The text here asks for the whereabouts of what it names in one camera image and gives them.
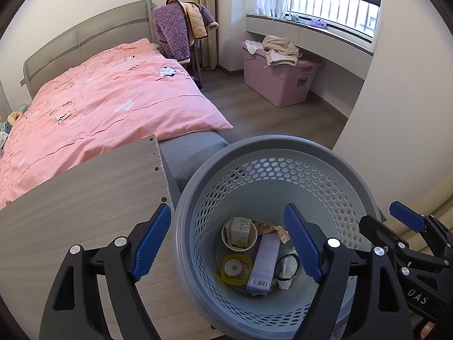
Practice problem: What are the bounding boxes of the grey bed headboard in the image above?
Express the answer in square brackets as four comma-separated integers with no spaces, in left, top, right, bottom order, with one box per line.
[21,0,157,97]

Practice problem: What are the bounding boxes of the purple quilted jacket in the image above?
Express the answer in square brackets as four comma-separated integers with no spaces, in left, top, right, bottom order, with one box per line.
[152,0,206,63]

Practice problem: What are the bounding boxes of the red patterned snack bag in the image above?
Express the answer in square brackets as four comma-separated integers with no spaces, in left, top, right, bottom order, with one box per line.
[253,221,290,244]

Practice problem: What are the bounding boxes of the black hair band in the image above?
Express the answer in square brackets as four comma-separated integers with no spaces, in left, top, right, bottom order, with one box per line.
[274,252,302,282]

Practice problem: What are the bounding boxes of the pink storage box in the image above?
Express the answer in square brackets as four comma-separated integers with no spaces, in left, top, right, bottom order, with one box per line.
[241,42,319,107]

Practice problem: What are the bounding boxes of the yellow plastic lid ring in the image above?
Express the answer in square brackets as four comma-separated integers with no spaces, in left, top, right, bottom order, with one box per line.
[220,253,253,286]

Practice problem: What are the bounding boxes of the grey mattress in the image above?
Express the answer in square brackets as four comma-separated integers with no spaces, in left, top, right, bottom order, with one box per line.
[159,131,229,192]

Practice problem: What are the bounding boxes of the cream paper cup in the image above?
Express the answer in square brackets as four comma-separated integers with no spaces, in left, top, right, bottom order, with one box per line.
[221,217,258,252]

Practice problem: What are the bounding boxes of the yellow plush toy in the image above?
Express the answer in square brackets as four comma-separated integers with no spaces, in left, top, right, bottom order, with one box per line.
[7,111,23,126]

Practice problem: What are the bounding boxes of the beige clothes on box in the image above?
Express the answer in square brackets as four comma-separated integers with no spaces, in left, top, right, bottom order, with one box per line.
[244,35,302,67]

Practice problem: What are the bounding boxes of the light blue crumpled clothes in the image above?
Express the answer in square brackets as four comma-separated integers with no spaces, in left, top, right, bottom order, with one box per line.
[0,121,12,157]

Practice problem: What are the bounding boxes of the beige curtain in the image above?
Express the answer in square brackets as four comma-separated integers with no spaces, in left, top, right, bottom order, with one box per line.
[193,0,218,70]

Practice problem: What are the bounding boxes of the pink duvet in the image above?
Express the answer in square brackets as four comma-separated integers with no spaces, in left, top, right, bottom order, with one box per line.
[1,39,231,206]

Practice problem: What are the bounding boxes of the grey perforated trash basket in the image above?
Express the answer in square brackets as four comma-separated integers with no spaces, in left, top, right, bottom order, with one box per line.
[174,135,380,339]

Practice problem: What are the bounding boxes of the white plastic bottle cap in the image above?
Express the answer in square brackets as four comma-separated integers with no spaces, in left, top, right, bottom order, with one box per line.
[223,259,243,277]

